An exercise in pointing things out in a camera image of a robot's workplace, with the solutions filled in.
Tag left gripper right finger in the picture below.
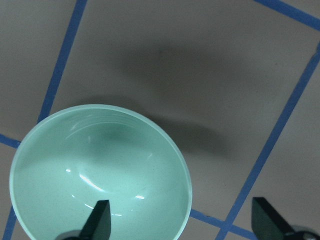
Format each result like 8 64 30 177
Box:
251 197 320 240

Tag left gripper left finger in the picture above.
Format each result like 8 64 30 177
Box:
56 200 112 240

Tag green bowl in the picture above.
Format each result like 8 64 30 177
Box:
9 104 192 240

